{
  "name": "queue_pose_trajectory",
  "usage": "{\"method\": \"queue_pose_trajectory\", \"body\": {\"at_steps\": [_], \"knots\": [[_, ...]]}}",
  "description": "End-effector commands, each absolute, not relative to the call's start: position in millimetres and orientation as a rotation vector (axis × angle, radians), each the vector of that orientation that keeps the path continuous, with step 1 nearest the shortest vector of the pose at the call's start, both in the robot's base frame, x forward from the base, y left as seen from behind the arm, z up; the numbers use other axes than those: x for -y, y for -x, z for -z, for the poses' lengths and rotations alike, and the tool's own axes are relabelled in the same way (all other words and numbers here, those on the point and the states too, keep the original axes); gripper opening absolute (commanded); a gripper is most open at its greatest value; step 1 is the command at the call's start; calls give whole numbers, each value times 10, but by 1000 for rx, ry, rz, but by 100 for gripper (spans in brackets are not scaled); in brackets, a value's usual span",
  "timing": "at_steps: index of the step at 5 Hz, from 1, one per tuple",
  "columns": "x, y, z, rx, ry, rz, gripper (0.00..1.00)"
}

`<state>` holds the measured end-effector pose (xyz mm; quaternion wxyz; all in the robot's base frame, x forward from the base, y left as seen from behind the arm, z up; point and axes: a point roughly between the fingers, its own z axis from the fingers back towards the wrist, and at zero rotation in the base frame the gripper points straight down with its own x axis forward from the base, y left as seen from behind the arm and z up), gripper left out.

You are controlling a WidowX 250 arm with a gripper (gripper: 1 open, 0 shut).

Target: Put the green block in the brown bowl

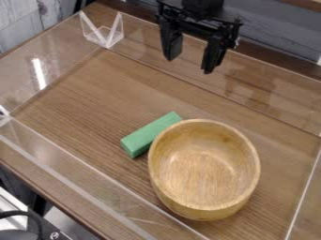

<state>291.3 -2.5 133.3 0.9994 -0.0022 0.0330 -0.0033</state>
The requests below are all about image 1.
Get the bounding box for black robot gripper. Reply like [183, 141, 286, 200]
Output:
[157, 0, 244, 74]

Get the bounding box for green rectangular block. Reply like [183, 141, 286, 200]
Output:
[121, 112, 183, 158]

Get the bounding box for light wooden bowl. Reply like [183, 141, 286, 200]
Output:
[149, 119, 261, 221]

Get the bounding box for clear acrylic corner bracket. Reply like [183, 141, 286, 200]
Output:
[80, 11, 125, 49]

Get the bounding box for clear acrylic tray wall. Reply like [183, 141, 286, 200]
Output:
[0, 4, 321, 240]

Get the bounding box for black cable lower left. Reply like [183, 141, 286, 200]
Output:
[0, 209, 45, 240]

